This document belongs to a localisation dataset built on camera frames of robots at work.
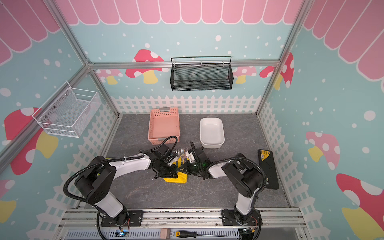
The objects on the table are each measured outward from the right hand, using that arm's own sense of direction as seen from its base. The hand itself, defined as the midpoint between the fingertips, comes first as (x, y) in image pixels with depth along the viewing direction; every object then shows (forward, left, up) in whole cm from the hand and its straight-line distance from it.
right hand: (176, 169), depth 86 cm
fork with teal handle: (+14, -3, -3) cm, 14 cm away
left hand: (-5, 0, -3) cm, 6 cm away
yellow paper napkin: (-4, -3, -2) cm, 5 cm away
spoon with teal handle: (+13, -1, -3) cm, 14 cm away
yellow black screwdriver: (-31, -10, -2) cm, 32 cm away
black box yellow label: (+8, -56, -4) cm, 56 cm away
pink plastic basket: (+40, +14, -4) cm, 43 cm away
